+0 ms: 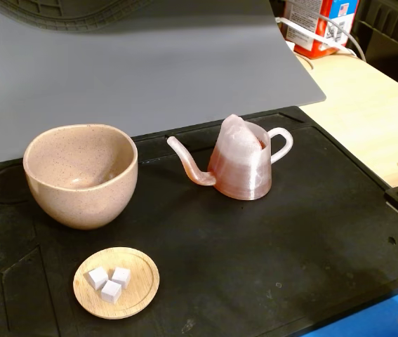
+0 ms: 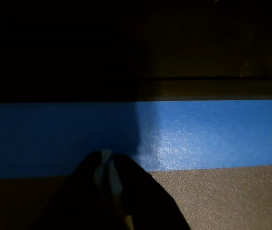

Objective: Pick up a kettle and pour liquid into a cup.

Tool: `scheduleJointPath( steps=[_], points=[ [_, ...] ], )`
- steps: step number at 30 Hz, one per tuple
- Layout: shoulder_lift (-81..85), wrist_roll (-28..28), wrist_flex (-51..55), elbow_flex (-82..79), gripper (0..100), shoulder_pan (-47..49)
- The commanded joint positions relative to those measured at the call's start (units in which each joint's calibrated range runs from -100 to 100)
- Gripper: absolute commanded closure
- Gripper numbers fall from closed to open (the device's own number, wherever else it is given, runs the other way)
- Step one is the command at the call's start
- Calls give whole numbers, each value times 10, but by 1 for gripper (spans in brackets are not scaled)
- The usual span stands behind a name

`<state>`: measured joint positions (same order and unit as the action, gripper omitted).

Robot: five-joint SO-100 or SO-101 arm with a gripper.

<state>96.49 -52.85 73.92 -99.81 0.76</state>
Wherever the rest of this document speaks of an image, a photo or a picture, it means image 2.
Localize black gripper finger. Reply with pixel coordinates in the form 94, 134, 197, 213
30, 150, 128, 230
109, 153, 194, 230

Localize blue tape strip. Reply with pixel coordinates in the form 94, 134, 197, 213
0, 100, 272, 180

